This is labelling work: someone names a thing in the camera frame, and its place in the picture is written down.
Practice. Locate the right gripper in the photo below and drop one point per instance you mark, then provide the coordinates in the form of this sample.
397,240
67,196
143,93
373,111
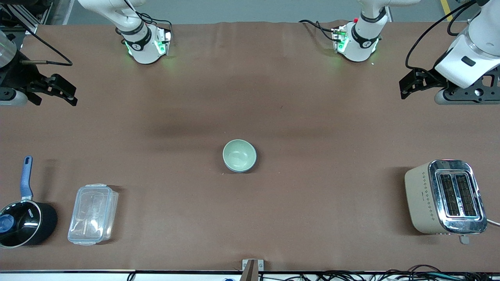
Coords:
20,74

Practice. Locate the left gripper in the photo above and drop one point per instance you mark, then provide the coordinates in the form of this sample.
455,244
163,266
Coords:
433,77

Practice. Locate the green bowl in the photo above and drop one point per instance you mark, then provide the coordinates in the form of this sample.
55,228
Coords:
239,154

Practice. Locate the blue bowl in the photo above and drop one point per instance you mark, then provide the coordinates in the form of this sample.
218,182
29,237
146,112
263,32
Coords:
245,171

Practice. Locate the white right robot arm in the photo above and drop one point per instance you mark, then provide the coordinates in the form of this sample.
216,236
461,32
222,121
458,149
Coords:
142,47

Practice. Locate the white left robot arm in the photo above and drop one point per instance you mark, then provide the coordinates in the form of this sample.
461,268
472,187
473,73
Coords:
361,43

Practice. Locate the beige chrome toaster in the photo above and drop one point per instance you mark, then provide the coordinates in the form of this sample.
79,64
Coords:
429,199

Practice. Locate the clear plastic food container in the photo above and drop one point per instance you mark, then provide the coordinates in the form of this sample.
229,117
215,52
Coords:
93,214

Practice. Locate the glass lid with blue knob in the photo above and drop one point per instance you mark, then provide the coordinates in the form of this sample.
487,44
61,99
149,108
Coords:
23,222

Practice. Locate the brown table cover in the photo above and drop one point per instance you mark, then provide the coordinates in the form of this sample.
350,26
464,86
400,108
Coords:
250,97

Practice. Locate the aluminium frame profile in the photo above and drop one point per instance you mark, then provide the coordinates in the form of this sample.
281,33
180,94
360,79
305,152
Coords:
23,19

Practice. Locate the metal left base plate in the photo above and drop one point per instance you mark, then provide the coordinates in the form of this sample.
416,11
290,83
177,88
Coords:
336,39

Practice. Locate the metal base plate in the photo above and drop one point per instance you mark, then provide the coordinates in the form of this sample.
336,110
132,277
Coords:
167,41
336,39

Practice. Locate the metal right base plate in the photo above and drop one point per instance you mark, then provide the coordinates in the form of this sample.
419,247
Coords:
167,41

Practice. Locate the metal table edge bracket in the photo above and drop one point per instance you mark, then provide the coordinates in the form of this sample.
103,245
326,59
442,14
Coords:
250,271

